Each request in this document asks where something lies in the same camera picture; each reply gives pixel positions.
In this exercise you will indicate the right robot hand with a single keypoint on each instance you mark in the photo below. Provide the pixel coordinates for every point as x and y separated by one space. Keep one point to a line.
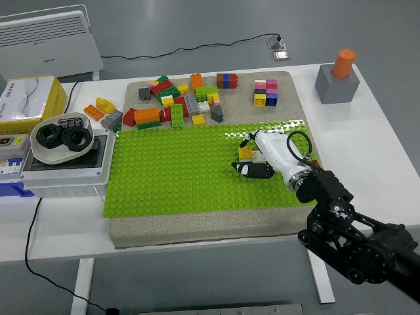
279 152

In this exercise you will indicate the blue toy brick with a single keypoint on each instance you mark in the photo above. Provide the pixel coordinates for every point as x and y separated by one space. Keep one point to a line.
271 100
227 80

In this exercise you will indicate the brown toy brick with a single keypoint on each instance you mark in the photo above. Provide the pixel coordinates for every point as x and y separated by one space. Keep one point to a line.
220 80

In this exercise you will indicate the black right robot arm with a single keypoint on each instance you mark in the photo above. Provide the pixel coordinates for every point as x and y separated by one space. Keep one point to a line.
328 187

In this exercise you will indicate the magenta toy brick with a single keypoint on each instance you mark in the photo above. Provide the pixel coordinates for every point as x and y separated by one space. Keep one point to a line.
271 89

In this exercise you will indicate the yellow and pink toy brick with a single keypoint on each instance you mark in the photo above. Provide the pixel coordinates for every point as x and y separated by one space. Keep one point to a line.
213 97

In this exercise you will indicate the large lime toy brick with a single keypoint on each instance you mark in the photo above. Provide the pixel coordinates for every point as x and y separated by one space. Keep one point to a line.
206 92

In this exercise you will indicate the long grey toy brick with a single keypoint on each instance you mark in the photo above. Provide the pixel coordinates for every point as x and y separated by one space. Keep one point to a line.
111 119
191 105

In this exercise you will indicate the green studded baseplate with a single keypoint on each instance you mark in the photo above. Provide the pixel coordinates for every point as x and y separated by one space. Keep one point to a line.
180 170

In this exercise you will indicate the long lime toy brick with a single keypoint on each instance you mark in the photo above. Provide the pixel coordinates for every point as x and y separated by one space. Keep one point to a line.
177 115

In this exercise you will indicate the yellow and white toy brick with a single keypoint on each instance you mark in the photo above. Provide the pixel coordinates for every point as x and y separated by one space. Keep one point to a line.
167 101

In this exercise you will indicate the long green toy brick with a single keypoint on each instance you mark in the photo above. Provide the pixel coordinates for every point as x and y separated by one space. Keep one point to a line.
149 125

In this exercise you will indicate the large red toy brick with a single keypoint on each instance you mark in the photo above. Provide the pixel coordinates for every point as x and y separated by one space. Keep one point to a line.
162 88

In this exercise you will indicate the long orange toy brick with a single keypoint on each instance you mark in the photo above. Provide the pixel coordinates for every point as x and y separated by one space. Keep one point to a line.
93 112
146 115

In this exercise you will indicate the small green toy brick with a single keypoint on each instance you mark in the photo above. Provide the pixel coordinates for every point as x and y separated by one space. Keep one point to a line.
162 78
117 128

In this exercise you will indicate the small yellow toy brick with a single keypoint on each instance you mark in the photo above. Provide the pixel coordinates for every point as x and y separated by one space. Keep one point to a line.
153 82

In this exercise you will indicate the dark grey toy brick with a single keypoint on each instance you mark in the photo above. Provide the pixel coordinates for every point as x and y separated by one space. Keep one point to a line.
144 93

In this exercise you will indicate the red sloped toy brick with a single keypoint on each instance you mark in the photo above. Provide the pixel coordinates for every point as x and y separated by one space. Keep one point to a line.
129 117

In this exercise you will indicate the yellow curved toy brick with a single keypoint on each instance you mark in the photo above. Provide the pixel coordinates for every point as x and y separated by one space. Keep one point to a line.
105 105

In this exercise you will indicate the dark grey sloped brick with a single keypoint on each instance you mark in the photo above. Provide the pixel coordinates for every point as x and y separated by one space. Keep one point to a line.
216 114

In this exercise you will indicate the grey block holder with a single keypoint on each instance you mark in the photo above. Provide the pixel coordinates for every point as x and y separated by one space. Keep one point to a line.
334 92

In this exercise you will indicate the metal floor socket plate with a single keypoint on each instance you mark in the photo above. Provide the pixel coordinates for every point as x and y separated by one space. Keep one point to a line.
282 55

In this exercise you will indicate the grey-brown mat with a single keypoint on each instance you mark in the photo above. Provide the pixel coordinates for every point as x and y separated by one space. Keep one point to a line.
213 229

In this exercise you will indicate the open metal floor socket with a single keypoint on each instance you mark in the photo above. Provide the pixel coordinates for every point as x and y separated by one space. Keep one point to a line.
274 44

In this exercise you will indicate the orange cylinder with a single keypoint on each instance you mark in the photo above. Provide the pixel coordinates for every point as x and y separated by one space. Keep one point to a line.
343 62

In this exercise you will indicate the white table leg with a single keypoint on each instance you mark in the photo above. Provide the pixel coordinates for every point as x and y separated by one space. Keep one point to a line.
325 290
82 285

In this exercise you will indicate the small dark striped part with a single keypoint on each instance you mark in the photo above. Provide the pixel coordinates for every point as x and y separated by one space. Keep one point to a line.
70 122

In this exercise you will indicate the large black hex nut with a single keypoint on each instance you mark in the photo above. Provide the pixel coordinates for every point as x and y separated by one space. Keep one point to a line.
41 138
67 141

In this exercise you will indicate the grey junction box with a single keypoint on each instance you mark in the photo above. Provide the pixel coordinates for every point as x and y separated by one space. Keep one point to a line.
65 180

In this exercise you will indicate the white bowl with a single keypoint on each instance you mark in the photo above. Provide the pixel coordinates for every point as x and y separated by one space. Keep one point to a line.
49 157

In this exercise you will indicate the black plug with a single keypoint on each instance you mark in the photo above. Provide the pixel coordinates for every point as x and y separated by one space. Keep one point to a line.
112 311

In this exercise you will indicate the yellow white tissue box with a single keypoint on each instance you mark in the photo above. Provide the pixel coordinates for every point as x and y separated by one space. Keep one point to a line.
52 95

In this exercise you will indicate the white panel heater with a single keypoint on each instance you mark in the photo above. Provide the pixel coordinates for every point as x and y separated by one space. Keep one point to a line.
49 42

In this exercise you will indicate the grey circuit breaker box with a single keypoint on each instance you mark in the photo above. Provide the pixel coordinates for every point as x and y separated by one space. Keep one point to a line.
16 154

